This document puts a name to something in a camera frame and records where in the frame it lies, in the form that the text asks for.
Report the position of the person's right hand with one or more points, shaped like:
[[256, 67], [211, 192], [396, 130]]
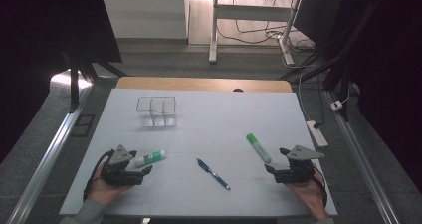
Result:
[[310, 197]]

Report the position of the black metal stand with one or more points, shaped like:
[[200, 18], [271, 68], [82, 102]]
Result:
[[74, 88], [335, 74]]

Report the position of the clear plastic desk organizer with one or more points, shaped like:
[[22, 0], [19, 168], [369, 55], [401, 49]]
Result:
[[156, 112]]

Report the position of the dark curtain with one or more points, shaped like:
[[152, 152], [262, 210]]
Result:
[[391, 68], [33, 51]]

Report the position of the person's left hand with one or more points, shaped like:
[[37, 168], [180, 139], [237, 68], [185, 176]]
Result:
[[99, 192]]

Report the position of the white panel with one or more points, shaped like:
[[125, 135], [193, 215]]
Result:
[[146, 15]]

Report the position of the green and white glue stick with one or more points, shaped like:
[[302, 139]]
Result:
[[151, 157]]

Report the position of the aluminium rail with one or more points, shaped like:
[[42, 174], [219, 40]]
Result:
[[361, 157], [49, 157]]

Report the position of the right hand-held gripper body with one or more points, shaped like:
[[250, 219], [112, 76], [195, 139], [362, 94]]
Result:
[[300, 172]]

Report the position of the small white adapter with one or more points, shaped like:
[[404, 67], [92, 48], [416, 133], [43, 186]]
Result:
[[336, 105]]

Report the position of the black floor plate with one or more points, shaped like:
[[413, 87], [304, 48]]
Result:
[[83, 125]]

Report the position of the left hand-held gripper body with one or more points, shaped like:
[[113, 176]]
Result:
[[116, 176]]

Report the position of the white metal desk frame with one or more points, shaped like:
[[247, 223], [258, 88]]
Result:
[[252, 12]]

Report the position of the blue pen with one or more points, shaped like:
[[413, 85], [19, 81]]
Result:
[[212, 173]]

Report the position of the green highlighter marker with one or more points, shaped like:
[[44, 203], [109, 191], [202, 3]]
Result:
[[258, 148]]

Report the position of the white power strip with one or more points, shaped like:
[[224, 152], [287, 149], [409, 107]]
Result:
[[317, 134]]

